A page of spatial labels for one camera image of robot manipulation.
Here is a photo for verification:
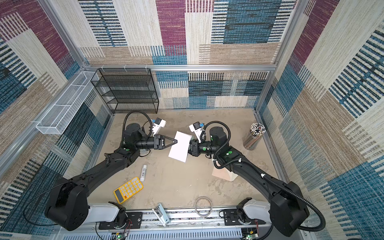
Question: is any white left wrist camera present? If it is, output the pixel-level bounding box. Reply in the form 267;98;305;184
152;118;166;135

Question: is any black wire shelf rack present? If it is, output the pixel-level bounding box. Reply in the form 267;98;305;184
91;68;159;114

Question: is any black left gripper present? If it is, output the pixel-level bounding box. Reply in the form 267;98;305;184
134;136;177;152

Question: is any white letter with green border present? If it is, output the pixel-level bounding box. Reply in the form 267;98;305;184
168;131;192;163

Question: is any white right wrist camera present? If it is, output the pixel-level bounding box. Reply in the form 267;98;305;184
189;122;204;143

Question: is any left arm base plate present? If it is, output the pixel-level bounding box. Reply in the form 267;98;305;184
98;212;143;230

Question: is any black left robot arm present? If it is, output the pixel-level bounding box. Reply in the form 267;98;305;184
45;123;168;231

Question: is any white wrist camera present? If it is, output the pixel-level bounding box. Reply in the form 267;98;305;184
189;122;204;143
152;118;166;135

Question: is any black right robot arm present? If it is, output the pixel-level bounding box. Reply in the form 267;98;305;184
188;121;326;237

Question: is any white wire mesh basket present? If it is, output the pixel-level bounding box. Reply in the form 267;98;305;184
36;71;95;135

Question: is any light blue stapler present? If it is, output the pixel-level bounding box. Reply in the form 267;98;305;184
152;203;170;227

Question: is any yellow calculator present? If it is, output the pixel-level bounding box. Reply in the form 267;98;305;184
114;177;144;204

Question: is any white glue stick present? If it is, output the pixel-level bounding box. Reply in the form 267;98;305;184
140;165;148;182

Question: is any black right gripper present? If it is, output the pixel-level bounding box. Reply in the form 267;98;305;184
179;138;219;157

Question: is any pink envelope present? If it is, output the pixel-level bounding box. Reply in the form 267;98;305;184
212;168;238;182

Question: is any cup of pencils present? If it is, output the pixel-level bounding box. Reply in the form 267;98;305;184
243;123;266;151

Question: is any coiled white cable ring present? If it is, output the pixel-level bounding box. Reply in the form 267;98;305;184
194;196;214;218

